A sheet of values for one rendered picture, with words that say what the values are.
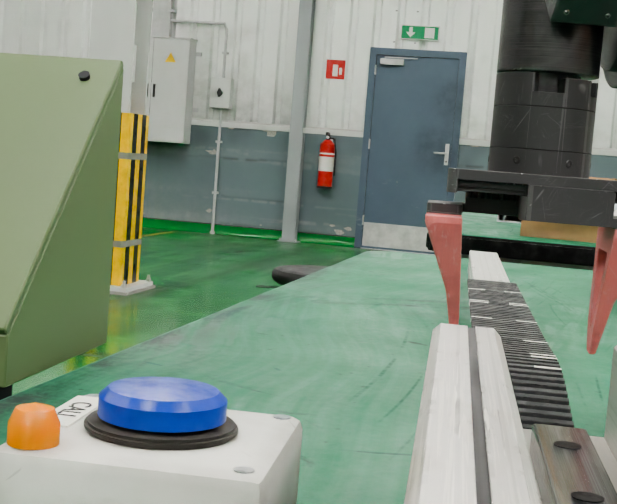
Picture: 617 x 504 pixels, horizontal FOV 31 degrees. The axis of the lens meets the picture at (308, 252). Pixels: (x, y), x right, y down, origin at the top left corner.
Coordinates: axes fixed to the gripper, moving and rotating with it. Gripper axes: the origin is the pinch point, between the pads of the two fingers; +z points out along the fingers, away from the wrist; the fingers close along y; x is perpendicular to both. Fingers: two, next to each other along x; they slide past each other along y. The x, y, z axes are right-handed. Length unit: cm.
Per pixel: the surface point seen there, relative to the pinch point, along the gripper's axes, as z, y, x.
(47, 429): -0.9, -15.7, -34.5
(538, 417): 3.7, 0.8, -5.7
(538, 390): 2.8, 0.9, -2.6
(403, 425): 5.7, -6.4, -2.2
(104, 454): -0.3, -14.0, -34.4
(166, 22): -140, -320, 1103
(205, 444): -0.5, -11.5, -32.7
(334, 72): -98, -133, 1094
